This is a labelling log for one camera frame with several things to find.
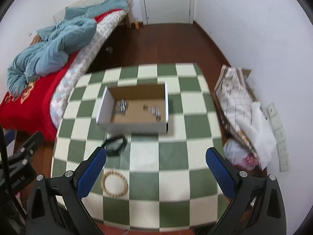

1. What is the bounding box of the green white checkered tablecloth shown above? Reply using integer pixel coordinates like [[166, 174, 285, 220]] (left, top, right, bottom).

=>
[[51, 63, 227, 232]]

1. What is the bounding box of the white cardboard box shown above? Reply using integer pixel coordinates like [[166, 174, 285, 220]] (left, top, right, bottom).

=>
[[96, 83, 169, 135]]

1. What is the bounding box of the blue quilt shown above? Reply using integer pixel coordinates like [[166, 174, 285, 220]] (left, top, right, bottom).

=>
[[7, 0, 128, 98]]

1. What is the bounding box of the red blanket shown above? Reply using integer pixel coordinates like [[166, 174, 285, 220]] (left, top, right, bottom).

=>
[[1, 11, 114, 141]]

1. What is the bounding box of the red white plastic bag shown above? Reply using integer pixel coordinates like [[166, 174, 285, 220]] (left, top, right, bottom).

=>
[[223, 138, 259, 171]]

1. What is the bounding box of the white wall power strip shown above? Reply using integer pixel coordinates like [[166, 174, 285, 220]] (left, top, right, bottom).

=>
[[266, 102, 290, 172]]

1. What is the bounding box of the silver chain bracelet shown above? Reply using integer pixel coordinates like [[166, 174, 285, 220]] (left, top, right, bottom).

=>
[[113, 99, 130, 116]]

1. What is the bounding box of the checkered bed mattress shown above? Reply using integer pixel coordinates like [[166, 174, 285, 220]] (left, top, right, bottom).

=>
[[49, 10, 127, 129]]

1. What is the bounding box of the small silver jewelry pile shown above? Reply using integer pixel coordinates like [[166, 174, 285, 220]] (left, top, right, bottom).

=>
[[148, 106, 161, 121]]

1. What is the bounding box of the black smart watch band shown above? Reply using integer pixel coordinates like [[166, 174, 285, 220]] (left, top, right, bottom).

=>
[[101, 135, 128, 156]]

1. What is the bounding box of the wooden bead bracelet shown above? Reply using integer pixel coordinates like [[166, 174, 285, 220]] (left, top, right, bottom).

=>
[[100, 170, 130, 198]]

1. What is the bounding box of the floral folded fabric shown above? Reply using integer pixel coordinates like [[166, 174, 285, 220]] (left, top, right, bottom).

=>
[[213, 65, 257, 156]]

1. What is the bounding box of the white door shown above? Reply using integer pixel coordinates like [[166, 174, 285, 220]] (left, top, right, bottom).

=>
[[140, 0, 195, 25]]

